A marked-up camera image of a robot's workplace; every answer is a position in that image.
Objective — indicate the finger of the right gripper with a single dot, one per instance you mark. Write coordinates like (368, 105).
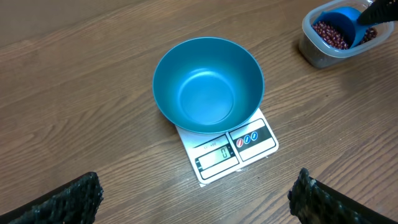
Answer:
(380, 11)

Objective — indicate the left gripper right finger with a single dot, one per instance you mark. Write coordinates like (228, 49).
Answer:
(314, 202)

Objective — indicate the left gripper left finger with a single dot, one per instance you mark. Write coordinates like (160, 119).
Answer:
(74, 202)

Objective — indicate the blue plastic scoop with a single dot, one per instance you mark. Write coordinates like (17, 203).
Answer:
(346, 20)

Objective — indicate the white digital kitchen scale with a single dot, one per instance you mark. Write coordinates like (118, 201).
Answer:
(214, 156)

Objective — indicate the teal blue bowl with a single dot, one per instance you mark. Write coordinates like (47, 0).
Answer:
(208, 85)

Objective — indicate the clear plastic container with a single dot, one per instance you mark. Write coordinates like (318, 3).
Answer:
(319, 53)

